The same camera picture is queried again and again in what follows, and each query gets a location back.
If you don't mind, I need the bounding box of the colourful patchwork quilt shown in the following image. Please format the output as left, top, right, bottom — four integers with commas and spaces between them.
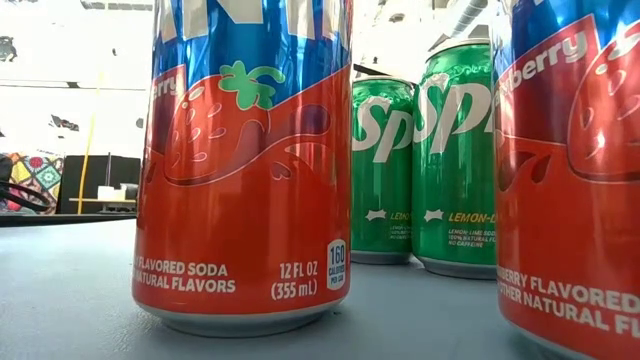
9, 151, 65, 216

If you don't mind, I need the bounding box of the red Fanta strawberry can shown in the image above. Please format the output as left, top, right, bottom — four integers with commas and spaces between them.
131, 0, 355, 339
491, 0, 640, 360

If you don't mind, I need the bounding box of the black curved hoop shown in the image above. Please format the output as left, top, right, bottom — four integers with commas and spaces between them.
0, 179, 52, 213

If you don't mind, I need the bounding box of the green Sprite can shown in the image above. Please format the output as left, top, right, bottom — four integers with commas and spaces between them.
350, 75, 417, 266
411, 38, 499, 281

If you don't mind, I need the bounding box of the wooden desk with white boxes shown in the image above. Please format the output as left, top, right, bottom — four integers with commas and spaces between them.
68, 183, 139, 214

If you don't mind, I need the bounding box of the black partition panel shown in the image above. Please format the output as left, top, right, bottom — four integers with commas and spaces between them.
56, 153, 143, 216

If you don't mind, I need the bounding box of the dark ceiling fixture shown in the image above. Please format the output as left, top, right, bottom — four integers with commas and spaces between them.
49, 114, 81, 133
0, 35, 20, 64

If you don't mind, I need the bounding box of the yellow cable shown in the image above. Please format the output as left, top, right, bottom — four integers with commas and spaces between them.
77, 69, 105, 216

